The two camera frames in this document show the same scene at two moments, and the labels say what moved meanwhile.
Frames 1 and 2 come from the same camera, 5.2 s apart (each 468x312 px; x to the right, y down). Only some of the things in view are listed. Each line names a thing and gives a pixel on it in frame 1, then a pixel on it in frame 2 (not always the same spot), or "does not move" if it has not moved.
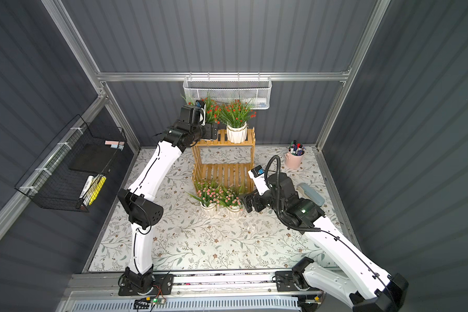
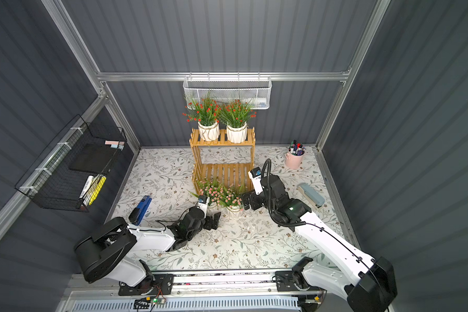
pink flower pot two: x=231 y=201 does not move
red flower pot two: x=214 y=110 does not move
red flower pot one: x=234 y=116 does not move
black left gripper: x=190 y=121 → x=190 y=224
